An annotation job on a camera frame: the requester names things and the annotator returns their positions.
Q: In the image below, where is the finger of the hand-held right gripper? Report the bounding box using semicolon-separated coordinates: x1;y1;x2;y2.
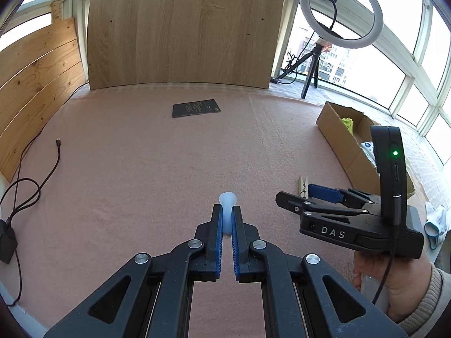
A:
308;184;375;205
276;191;368;219

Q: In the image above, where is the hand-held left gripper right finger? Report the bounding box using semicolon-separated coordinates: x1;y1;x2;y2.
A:
231;205;409;338

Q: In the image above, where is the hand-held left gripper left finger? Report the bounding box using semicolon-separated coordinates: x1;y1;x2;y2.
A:
44;203;223;338

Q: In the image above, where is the wooden clothespin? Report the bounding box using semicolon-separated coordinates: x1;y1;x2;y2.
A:
297;174;310;199

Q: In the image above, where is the white translucent cap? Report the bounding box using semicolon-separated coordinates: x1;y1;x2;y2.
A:
218;192;237;236

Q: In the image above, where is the cardboard box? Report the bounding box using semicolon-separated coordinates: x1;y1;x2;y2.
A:
316;101;414;198

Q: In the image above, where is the person's right forearm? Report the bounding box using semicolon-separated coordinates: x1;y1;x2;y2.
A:
396;264;445;338

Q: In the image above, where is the person's right hand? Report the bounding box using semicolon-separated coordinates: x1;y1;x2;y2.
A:
352;250;435;324

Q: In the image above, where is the white cloth teal trim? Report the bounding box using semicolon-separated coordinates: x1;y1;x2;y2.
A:
425;201;450;250

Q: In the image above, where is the black tripod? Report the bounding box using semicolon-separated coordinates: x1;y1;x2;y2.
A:
271;44;323;100

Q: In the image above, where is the black card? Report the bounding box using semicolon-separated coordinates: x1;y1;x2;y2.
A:
172;99;222;118

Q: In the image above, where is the oak veneer board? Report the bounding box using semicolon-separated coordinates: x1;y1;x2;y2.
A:
87;0;288;90

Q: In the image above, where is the black charger adapter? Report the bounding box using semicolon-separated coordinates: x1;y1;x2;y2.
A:
0;218;18;264

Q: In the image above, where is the pine slat board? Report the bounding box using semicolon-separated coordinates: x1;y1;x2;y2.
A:
0;17;87;182

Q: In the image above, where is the gripper usb cable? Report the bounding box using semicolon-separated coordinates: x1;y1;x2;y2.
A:
372;194;402;305

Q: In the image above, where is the ring light cable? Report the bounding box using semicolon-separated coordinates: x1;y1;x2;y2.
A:
285;39;314;85

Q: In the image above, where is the white window frame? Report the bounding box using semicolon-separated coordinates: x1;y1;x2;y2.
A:
0;0;451;163

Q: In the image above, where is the black usb cable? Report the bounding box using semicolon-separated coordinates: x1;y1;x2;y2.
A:
0;137;63;224

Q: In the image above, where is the white ring light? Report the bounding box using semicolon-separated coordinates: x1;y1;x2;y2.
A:
299;0;384;50

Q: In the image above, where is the black power cable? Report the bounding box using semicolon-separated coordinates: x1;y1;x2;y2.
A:
0;81;89;307

